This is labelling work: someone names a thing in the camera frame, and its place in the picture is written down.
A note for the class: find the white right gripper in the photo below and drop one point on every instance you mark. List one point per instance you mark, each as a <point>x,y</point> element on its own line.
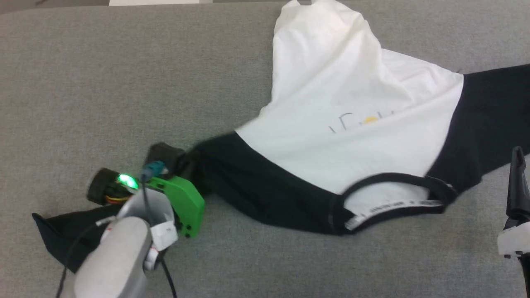
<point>515,240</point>

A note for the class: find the white rectangular box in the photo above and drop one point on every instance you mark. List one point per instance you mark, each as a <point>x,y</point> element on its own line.
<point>161,2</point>

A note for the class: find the white shirt with black sleeves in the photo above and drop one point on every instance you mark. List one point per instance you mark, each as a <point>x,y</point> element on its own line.
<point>331,82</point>

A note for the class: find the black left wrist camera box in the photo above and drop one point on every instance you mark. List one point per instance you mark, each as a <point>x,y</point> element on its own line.
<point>163,157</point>

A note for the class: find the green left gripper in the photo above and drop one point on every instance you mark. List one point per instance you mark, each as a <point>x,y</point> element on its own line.
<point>186,203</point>

